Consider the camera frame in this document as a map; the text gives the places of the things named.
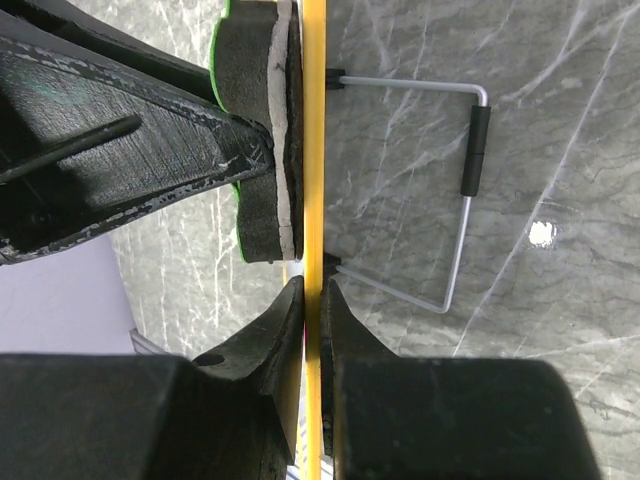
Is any green whiteboard eraser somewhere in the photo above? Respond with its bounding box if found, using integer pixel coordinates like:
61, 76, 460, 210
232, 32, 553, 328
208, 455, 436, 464
209, 1, 304, 263

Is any yellow framed whiteboard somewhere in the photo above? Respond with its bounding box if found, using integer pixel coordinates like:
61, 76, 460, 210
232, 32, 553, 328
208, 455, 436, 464
299, 1, 327, 479

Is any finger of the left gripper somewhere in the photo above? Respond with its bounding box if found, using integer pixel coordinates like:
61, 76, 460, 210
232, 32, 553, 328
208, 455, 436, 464
1, 34, 274, 263
1, 0, 218, 105

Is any wire whiteboard stand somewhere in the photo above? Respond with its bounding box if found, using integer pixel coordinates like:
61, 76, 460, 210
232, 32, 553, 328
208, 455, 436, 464
325, 68, 491, 314

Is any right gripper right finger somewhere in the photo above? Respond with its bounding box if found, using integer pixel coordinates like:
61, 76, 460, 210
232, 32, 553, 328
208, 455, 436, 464
321, 281, 600, 479

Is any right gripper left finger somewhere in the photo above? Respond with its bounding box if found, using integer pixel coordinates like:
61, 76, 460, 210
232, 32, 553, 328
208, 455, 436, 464
1, 276, 304, 479

